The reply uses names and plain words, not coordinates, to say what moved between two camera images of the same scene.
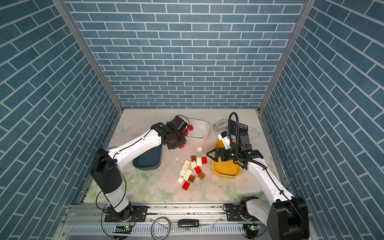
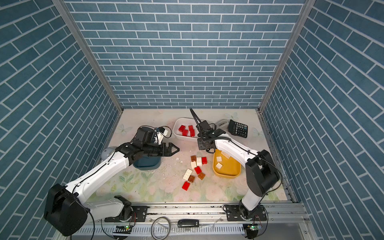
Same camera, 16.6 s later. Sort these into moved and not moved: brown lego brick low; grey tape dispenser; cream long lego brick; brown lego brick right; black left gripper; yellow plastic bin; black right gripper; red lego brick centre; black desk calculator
Moved: black right gripper; cream long lego brick; black left gripper
Not moved: grey tape dispenser; brown lego brick low; red lego brick centre; brown lego brick right; yellow plastic bin; black desk calculator
